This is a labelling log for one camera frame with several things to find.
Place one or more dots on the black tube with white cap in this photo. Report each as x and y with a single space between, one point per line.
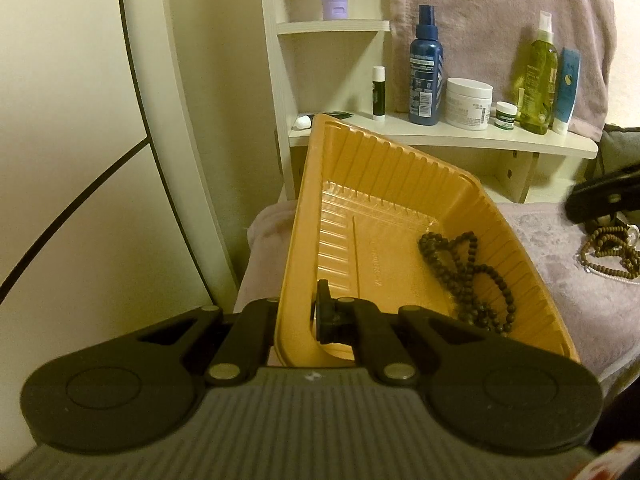
302 123

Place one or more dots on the white curved furniture frame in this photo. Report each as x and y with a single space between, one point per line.
165 110

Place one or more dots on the blue spray bottle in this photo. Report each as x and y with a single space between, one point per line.
425 75

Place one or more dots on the red and white packet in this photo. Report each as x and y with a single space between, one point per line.
617 465

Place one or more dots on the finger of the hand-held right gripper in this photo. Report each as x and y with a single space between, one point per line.
600 197

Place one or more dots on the pink hanging towel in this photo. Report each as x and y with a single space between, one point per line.
480 20

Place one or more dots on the green oil spray bottle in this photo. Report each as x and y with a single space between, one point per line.
539 80

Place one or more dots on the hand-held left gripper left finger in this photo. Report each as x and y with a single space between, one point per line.
250 330

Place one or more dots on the yellow plastic tray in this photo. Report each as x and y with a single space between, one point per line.
380 220

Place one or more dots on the white cream jar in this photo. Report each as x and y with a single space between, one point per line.
467 105

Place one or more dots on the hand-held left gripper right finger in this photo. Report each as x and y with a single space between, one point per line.
326 312

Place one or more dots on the small green label jar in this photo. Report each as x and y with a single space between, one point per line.
505 116

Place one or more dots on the pink blanket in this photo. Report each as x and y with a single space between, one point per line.
550 260

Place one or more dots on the small pale yellow tube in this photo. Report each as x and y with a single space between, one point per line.
521 102

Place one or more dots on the white wooden shelf unit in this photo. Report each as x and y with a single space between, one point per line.
430 132

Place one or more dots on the blue and white tube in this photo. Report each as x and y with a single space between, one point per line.
567 90

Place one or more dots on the lip balm stick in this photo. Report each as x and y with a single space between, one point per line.
378 95

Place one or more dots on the dark green packet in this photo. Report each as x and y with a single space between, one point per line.
339 114

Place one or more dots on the grey green cushion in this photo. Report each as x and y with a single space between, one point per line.
622 152

